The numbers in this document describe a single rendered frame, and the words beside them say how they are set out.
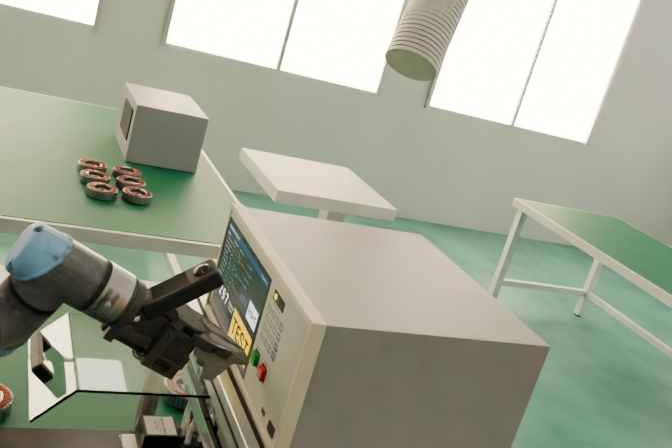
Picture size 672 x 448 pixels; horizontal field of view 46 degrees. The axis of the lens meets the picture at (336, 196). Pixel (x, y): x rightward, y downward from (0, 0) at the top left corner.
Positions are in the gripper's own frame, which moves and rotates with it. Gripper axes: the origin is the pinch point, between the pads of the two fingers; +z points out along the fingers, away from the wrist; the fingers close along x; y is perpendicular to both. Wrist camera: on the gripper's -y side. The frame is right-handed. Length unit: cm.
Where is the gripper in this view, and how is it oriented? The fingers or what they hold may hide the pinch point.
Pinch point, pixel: (244, 354)
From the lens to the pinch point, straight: 117.4
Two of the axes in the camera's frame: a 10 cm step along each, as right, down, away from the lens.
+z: 6.9, 5.3, 4.9
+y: -6.3, 7.7, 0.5
